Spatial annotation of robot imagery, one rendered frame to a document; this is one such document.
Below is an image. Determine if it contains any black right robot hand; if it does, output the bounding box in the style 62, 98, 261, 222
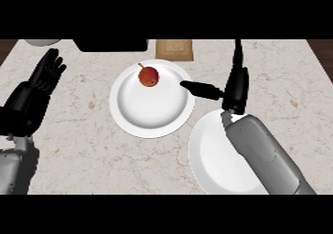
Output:
178, 39, 249, 116

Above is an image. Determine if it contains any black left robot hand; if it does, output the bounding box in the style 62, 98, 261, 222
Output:
0, 48, 68, 138

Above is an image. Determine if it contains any white plate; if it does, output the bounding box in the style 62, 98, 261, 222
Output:
107, 58, 196, 139
186, 109, 270, 196

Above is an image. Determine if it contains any grey round bowl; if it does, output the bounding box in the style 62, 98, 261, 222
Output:
22, 39, 63, 48

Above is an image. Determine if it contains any tan wooden board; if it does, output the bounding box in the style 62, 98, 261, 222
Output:
153, 39, 195, 61

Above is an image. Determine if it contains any black appliance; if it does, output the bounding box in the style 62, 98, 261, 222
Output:
72, 39, 150, 53

